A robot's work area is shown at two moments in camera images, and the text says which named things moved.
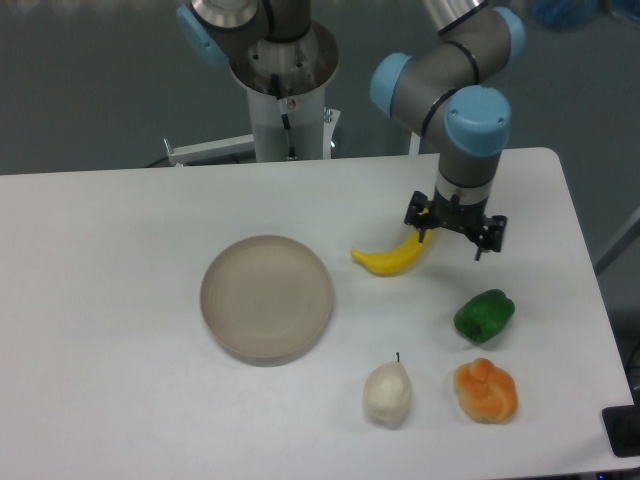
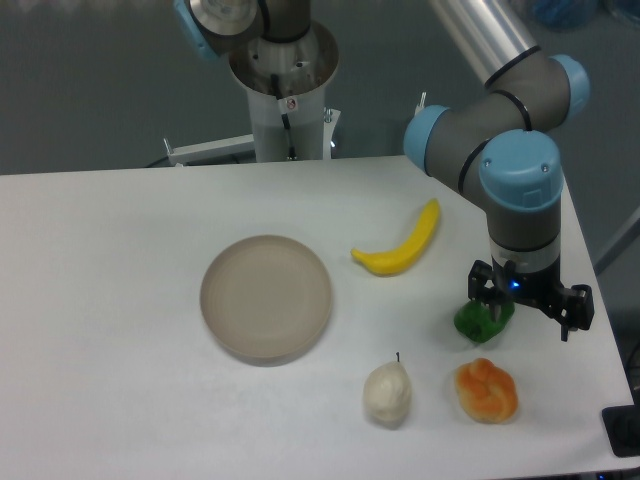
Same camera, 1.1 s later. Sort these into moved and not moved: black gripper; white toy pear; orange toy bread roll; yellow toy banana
Moved: black gripper
Not moved: orange toy bread roll; white toy pear; yellow toy banana
